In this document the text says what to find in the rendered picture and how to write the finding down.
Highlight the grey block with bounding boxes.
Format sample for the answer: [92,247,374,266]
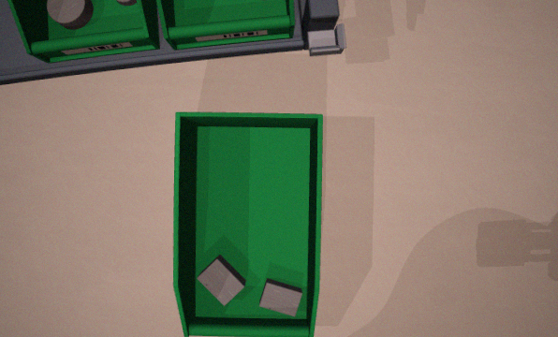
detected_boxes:
[198,255,246,305]

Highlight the green bin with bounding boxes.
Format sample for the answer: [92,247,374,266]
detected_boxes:
[156,0,295,48]
[7,0,160,61]
[173,112,323,337]

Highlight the grey metal shelf rack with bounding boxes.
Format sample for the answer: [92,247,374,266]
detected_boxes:
[0,0,345,85]

